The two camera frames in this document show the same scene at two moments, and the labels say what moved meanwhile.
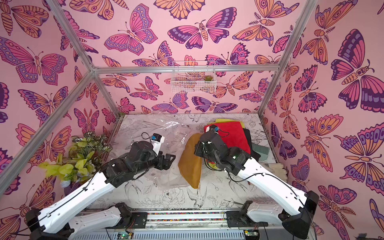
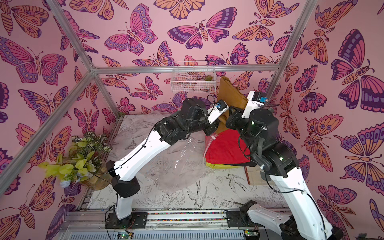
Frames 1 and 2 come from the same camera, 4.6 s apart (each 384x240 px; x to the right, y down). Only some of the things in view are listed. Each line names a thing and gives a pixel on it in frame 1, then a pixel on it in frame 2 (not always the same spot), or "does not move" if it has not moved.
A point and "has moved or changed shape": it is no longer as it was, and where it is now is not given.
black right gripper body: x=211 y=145 to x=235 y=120
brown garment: x=189 y=164 to x=228 y=95
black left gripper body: x=158 y=163 to x=208 y=129
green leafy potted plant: x=76 y=167 does not move
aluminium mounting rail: x=177 y=224 does not move
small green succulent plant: x=208 y=78 does not move
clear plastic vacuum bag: x=173 y=127 has moved or changed shape
